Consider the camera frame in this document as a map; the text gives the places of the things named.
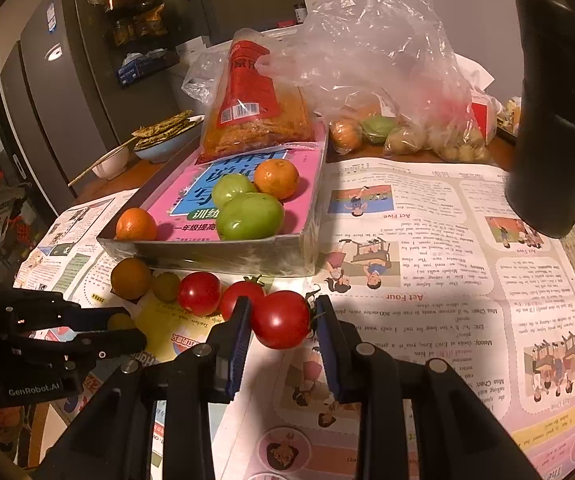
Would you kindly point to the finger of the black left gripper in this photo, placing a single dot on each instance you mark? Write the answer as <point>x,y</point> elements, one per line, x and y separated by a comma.
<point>35,356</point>
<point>25,310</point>

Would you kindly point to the clear plastic bag of produce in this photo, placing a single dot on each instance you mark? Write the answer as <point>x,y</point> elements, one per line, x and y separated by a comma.
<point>381,72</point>

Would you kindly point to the small clear plastic bag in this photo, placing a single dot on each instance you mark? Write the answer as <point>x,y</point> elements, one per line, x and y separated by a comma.
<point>202,78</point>

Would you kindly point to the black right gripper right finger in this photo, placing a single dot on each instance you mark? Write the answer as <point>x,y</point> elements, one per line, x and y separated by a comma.
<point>361,373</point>

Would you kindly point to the pink Chinese workbook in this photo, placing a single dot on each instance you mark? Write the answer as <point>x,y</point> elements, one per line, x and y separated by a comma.
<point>209,202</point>

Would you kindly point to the red labelled dried food bag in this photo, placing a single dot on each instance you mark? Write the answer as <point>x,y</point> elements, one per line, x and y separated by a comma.
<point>252,111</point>

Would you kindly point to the small green apple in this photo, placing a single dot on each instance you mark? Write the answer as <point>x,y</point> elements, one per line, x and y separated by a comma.
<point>229,186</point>

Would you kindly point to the newspaper sheet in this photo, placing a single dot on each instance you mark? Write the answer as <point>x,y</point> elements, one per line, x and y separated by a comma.
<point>427,260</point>

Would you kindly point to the small white bowl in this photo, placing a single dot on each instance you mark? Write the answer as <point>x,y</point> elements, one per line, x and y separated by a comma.
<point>113,164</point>

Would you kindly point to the grey refrigerator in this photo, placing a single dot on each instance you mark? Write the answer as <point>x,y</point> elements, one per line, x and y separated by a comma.
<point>65,102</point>

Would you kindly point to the large orange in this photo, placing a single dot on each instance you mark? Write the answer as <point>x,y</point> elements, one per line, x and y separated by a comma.
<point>278,177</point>

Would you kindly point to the black thermos flask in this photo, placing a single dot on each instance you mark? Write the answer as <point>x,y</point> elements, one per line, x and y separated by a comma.
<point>541,184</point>

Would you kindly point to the small brown-green fruit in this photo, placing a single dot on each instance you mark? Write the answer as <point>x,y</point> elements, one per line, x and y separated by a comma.
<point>166,286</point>

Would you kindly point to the orange tangerine in tray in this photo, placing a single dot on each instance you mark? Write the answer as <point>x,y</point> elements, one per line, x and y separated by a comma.
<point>136,224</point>

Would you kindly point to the shelf with jars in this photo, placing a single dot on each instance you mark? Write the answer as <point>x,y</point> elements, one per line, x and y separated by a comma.
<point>140,38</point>

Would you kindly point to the wooden chopsticks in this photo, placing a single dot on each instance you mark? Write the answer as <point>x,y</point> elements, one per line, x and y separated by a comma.
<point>89,169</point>

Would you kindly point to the small orange tangerine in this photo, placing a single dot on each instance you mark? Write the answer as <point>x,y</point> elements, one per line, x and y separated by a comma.
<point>130,279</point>

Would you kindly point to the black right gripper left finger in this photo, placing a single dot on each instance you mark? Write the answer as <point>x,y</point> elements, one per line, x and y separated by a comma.
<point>208,373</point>

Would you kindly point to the large green round fruit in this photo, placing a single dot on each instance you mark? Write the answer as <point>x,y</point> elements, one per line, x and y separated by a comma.
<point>250,216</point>

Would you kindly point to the blue bowl of flatbread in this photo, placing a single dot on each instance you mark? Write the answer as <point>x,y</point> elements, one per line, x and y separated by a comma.
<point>159,142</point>

